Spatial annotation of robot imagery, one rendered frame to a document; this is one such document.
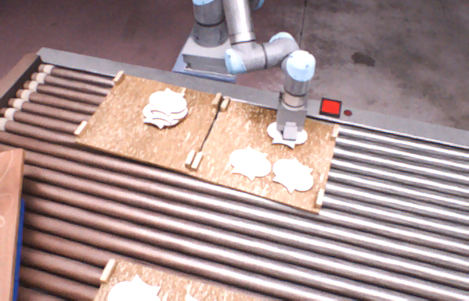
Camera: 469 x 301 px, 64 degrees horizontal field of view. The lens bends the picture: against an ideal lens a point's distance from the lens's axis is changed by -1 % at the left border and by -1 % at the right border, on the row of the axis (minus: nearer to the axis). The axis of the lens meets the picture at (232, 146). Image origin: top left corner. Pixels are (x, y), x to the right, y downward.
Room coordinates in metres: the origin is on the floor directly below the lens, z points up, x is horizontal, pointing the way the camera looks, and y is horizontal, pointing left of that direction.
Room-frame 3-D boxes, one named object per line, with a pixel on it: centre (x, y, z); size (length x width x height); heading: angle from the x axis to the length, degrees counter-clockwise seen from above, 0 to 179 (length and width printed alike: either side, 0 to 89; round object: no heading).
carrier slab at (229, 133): (0.75, -0.12, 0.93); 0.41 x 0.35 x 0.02; 72
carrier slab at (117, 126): (0.88, 0.28, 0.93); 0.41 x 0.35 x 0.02; 74
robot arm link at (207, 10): (1.32, 0.10, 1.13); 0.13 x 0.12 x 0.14; 107
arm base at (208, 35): (1.31, 0.10, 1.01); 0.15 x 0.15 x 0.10
